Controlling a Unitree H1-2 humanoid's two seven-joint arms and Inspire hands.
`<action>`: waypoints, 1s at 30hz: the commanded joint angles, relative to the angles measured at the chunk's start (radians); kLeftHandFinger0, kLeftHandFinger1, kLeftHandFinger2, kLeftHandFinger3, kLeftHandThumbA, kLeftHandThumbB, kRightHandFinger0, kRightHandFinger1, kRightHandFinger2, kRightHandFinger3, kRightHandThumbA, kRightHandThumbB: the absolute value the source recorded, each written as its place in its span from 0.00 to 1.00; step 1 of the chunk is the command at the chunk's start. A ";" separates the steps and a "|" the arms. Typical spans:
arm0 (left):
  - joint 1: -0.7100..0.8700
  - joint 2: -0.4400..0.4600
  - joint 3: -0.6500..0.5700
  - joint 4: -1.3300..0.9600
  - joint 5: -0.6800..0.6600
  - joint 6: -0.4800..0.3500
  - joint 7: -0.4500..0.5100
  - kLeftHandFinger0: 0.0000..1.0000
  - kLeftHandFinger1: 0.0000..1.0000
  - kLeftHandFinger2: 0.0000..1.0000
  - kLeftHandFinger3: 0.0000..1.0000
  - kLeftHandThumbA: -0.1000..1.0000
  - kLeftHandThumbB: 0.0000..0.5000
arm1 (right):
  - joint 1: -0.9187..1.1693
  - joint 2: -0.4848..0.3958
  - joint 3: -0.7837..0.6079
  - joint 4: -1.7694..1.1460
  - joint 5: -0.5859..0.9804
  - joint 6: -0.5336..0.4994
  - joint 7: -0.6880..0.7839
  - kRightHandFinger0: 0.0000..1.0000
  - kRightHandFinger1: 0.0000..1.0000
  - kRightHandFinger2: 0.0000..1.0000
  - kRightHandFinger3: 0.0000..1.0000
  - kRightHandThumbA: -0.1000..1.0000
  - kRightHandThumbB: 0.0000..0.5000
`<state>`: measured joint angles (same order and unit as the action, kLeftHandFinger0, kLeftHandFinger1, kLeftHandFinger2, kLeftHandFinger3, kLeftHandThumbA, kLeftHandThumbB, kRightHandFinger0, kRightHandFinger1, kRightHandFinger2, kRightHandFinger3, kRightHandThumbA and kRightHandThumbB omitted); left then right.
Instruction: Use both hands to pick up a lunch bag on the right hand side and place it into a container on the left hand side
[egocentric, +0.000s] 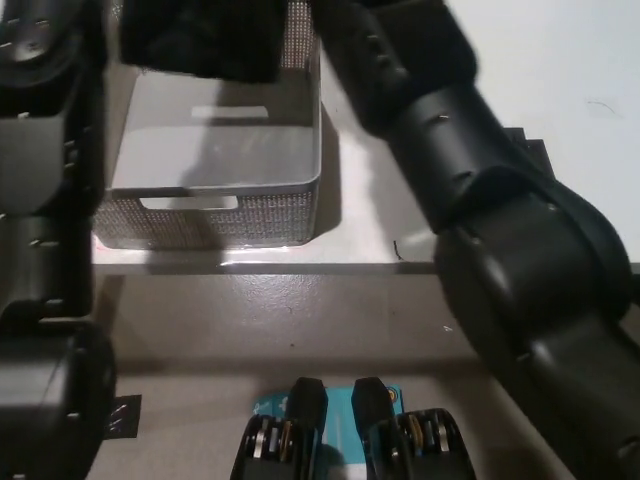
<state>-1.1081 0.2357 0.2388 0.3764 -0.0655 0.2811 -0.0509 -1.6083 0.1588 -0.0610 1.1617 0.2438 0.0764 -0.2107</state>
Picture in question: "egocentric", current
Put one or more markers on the long faint dark thread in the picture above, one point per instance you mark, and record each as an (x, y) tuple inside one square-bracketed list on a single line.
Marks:
[(605, 105)]

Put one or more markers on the grey perforated plastic basket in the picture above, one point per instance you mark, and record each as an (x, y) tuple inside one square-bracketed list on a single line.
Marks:
[(225, 150)]

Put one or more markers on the short dark thread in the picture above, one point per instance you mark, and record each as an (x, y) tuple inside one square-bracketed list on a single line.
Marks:
[(397, 252)]

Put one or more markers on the dark green lunch bag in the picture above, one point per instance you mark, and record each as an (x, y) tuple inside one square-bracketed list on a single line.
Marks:
[(200, 40)]

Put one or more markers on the black flat mat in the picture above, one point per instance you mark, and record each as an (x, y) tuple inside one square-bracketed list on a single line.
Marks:
[(537, 155)]

